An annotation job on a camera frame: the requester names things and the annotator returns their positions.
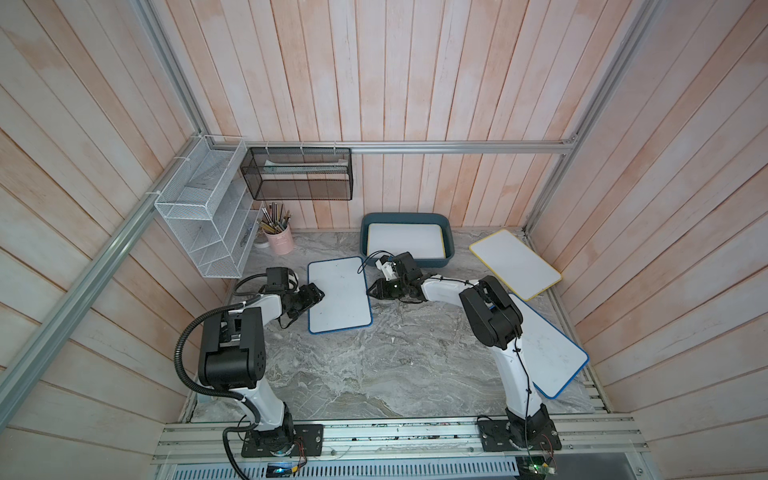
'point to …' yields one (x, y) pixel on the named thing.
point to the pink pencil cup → (280, 243)
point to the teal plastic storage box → (413, 217)
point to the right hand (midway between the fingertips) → (368, 292)
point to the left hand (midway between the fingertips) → (318, 301)
